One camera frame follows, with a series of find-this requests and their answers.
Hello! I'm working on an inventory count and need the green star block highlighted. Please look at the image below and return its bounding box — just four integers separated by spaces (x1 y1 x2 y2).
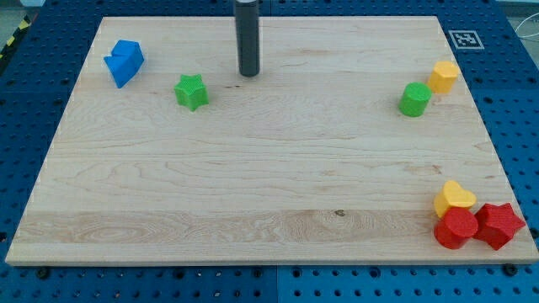
173 74 209 112

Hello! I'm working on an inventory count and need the red star block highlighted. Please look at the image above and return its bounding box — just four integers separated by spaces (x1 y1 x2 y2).
473 203 526 251

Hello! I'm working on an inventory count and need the wooden board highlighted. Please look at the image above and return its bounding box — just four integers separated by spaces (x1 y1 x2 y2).
6 16 538 267

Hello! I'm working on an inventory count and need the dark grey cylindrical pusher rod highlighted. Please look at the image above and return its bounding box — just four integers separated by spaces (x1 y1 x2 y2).
234 0 260 77

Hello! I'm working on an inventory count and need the green cylinder block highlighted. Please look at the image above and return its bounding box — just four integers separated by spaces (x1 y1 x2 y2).
398 82 432 117

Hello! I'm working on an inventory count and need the blue angular block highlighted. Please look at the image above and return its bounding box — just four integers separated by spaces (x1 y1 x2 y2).
104 40 144 88

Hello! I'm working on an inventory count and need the yellow hexagon block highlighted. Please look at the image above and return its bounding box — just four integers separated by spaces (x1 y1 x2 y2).
426 61 460 93

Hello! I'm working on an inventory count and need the yellow heart block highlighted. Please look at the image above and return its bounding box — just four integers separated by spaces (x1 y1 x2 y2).
433 180 477 218

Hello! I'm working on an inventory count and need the red cylinder block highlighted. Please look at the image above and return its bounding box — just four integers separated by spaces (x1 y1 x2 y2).
434 208 478 250

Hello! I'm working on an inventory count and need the white fiducial marker tag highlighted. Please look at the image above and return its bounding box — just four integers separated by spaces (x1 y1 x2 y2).
448 29 484 50

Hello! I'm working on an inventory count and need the black yellow hazard tape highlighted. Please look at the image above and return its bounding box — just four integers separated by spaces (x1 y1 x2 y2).
1 14 32 61

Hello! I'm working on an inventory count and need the white cable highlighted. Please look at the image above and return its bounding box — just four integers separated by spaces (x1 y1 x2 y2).
514 12 539 41

